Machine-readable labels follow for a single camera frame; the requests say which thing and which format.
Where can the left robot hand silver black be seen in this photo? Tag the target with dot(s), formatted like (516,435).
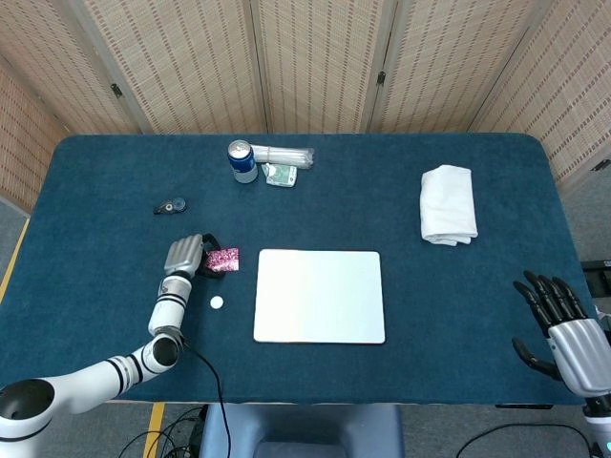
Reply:
(183,255)

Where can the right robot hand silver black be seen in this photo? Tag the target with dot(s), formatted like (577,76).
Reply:
(580,353)

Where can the pink patterned card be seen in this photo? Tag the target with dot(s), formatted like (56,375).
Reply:
(225,260)

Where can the small white round disc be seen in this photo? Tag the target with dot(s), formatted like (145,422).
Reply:
(217,302)

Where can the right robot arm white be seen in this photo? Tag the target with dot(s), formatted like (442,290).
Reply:
(599,424)

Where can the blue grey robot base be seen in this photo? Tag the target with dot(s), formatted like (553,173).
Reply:
(301,424)

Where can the white rectangular board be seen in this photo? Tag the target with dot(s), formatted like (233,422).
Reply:
(319,296)

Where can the black correction tape dispenser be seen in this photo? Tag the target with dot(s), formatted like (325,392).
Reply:
(171,206)

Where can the blue soda can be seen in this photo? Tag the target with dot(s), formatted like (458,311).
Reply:
(243,164)

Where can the green tissue packet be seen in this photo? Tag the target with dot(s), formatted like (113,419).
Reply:
(281,175)

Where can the bundle of clear straws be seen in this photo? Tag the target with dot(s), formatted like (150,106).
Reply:
(286,156)

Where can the blue table cloth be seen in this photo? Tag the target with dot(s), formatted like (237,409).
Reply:
(334,210)

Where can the black screen hinge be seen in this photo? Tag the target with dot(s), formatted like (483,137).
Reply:
(600,165)
(116,90)
(380,78)

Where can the folded white towel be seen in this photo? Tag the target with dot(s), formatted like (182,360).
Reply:
(448,205)

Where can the bamboo folding screen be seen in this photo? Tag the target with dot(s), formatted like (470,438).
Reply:
(315,62)

